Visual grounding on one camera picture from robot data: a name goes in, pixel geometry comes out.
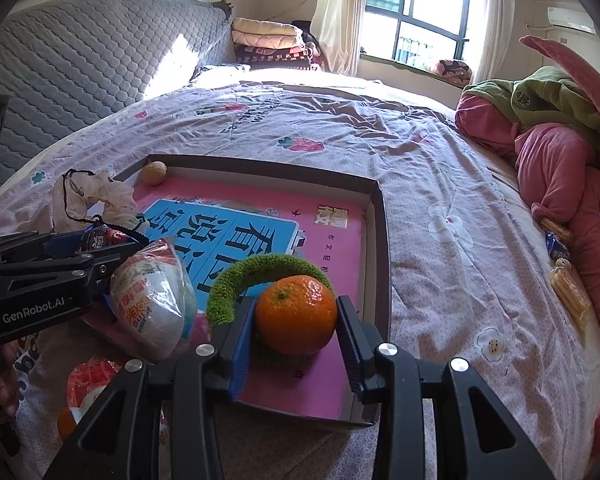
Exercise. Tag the person's left hand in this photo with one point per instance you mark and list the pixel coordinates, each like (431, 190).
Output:
(5, 385)

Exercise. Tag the pink quilt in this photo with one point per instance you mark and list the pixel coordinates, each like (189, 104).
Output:
(555, 170)

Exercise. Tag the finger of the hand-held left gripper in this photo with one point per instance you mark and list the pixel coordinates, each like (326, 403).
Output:
(80, 267)
(55, 243)

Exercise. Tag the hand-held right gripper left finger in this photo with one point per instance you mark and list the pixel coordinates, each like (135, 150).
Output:
(242, 345)

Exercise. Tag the yellow corn snack packet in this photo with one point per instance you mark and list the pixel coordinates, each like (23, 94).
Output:
(555, 230)
(572, 292)

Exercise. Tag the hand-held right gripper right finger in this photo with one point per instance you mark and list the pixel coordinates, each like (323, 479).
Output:
(347, 340)

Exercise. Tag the patterned blanket roll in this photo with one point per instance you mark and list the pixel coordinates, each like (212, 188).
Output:
(455, 69)

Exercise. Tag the green blanket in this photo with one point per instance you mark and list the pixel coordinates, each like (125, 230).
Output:
(555, 100)

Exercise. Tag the walnut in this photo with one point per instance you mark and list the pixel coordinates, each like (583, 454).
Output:
(153, 173)

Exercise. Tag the shallow grey cardboard box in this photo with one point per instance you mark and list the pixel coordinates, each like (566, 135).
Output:
(377, 270)

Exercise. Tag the small beige round nut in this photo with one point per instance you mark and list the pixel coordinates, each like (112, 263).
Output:
(562, 264)

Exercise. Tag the dark floral pillow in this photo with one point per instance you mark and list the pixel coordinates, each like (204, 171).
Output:
(220, 72)

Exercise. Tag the white air conditioner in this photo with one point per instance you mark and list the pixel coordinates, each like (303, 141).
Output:
(570, 20)

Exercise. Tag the green fuzzy hair scrunchie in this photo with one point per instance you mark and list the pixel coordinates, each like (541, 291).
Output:
(230, 280)

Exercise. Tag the cream curtain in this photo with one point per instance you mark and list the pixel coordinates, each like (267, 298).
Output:
(337, 15)
(495, 20)

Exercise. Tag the white toy egg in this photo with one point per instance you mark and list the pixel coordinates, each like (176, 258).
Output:
(150, 305)

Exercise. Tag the dark framed window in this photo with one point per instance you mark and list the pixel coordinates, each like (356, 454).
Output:
(415, 15)

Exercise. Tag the dark clothing pile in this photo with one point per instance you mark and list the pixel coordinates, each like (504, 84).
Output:
(307, 40)

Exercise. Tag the blue candy wrapper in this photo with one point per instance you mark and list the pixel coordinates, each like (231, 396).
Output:
(559, 248)

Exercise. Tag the dark patterned folded blanket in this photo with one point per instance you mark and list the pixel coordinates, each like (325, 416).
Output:
(275, 57)

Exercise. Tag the red white packet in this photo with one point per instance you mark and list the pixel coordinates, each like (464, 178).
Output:
(105, 239)

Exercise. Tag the red wrapped toy egg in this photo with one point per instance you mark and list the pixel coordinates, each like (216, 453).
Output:
(92, 382)

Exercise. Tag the orange mandarin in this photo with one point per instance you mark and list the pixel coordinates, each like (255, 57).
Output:
(296, 315)
(66, 424)

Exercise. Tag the grey quilted headboard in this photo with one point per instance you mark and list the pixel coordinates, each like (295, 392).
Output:
(90, 70)

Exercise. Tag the pink picture book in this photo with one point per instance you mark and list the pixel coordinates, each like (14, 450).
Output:
(325, 230)

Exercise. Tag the cream folded blanket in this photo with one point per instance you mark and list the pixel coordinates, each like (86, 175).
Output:
(265, 32)

